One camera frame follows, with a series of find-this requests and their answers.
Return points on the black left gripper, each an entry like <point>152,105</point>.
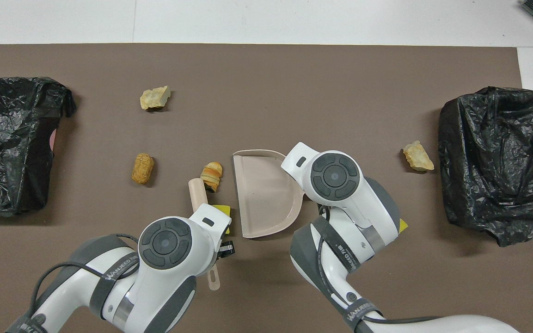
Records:
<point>226,248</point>

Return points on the yellow sponge piece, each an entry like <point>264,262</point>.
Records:
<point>223,210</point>
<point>403,225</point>

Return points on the beige hand brush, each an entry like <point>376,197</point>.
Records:
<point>198,194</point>

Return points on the beige plastic dustpan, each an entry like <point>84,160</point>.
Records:
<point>264,199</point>

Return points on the orange-striped toy croissant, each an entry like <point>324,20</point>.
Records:
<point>211,175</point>

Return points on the brown toy bread roll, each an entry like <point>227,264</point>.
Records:
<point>142,168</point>

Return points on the pale toy bread chunk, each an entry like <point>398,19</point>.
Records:
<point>418,156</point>
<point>154,98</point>

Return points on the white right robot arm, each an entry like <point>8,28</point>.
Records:
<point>335,175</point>

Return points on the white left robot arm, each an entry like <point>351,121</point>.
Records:
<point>164,243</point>

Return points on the black bag-lined bin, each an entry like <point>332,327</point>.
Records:
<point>497,162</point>
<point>7,148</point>

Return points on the brown table mat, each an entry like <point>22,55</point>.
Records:
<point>248,92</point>

